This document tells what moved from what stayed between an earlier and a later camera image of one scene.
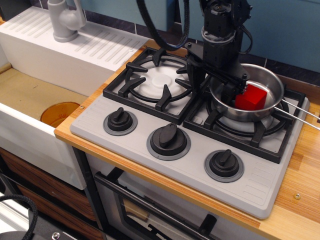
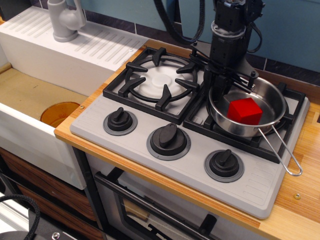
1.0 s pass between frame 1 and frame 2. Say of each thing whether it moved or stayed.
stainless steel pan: moved
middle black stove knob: stayed
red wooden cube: moved
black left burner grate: stayed
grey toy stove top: stayed
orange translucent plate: stayed
